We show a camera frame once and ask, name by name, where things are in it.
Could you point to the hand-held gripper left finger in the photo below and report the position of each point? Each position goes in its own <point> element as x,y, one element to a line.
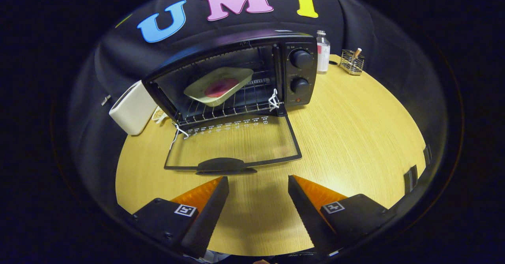
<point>209,216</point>

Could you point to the silver cloth clip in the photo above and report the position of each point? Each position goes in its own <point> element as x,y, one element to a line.
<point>105,100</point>

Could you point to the light wooden stick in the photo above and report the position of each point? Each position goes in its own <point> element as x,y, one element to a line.
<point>356,53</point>

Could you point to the pink round ham slice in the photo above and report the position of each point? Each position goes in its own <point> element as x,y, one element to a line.
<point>221,87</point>

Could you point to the black toaster oven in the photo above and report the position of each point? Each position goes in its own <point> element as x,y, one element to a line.
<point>305,72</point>

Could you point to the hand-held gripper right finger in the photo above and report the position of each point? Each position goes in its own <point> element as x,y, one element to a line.
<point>307,212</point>

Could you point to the clear plastic bottle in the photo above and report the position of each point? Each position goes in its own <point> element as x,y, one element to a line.
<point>322,55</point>

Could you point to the small dish of grains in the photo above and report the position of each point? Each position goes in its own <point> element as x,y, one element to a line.
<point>159,115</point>

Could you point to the cream square plate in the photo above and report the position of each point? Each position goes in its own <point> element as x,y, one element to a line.
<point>232,74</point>

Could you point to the white bread toaster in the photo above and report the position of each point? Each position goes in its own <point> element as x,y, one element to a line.
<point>132,110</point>

